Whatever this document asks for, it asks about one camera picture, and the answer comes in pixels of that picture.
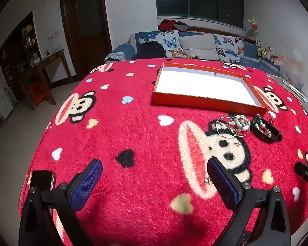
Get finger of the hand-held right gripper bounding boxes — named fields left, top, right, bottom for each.
left=294, top=161, right=308, bottom=207

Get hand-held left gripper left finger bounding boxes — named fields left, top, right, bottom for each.
left=18, top=158, right=103, bottom=246

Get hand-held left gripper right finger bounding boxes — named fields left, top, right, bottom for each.
left=207, top=157, right=291, bottom=246

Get black wrist band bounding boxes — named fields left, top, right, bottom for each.
left=250, top=113, right=283, bottom=142

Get silver bangle set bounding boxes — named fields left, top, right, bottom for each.
left=211, top=116, right=238, bottom=137

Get teal charm bracelet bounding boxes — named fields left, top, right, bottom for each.
left=254, top=114, right=273, bottom=136

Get white and coloured bead bracelet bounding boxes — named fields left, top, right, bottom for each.
left=228, top=115, right=251, bottom=137

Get orange cardboard box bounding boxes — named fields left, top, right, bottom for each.
left=153, top=62, right=269, bottom=116

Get black smartphone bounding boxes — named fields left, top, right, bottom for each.
left=28, top=170, right=57, bottom=192

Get red monkey print blanket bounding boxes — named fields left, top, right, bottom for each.
left=19, top=58, right=308, bottom=246

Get orange stool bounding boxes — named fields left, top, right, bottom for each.
left=29, top=82, right=50, bottom=108

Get yellow green plush toy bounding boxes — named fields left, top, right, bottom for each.
left=258, top=47, right=274, bottom=59

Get butterfly print pillow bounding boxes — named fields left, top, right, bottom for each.
left=138, top=30, right=187, bottom=59
left=213, top=33, right=245, bottom=64

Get grey patterned sofa throw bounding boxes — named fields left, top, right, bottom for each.
left=104, top=51, right=126, bottom=62

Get wooden desk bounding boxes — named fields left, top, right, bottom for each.
left=18, top=49, right=74, bottom=110

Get colourful pinwheel flower toy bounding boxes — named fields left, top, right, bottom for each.
left=246, top=17, right=260, bottom=38

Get blue sofa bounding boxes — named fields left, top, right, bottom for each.
left=104, top=29, right=281, bottom=76

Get grey pillow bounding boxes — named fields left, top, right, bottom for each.
left=179, top=33, right=220, bottom=61

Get black backpack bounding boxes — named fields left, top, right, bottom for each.
left=135, top=40, right=167, bottom=59

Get brown wooden door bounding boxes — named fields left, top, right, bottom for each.
left=60, top=0, right=113, bottom=82

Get dark wooden cabinet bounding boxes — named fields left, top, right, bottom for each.
left=0, top=11, right=41, bottom=100

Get red clothes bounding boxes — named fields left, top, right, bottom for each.
left=159, top=19, right=190, bottom=32

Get dark window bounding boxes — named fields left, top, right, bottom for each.
left=154, top=0, right=245, bottom=30

